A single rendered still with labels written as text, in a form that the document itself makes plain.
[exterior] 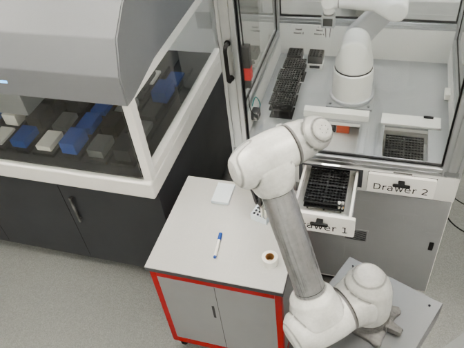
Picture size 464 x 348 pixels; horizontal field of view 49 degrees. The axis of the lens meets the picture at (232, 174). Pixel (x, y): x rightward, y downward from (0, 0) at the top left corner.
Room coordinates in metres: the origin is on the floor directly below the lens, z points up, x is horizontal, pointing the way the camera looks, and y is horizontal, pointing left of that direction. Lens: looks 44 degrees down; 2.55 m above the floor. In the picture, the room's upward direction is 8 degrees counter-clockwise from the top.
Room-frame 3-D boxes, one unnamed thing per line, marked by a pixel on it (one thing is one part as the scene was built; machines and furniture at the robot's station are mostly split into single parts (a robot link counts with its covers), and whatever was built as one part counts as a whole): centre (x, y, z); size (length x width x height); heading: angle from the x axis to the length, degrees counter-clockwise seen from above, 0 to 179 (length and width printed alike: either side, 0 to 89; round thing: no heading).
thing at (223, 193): (1.73, 0.05, 0.77); 0.13 x 0.09 x 0.02; 159
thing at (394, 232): (2.08, -0.67, 0.40); 1.03 x 0.95 x 0.80; 69
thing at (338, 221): (1.38, -0.34, 0.87); 0.29 x 0.02 x 0.11; 69
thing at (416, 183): (1.53, -0.74, 0.87); 0.29 x 0.02 x 0.11; 69
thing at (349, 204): (1.58, -0.42, 0.86); 0.40 x 0.26 x 0.06; 159
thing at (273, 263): (1.29, -0.11, 0.78); 0.07 x 0.07 x 0.04
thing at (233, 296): (1.52, 0.04, 0.38); 0.62 x 0.58 x 0.76; 69
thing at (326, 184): (1.57, -0.42, 0.87); 0.22 x 0.18 x 0.06; 159
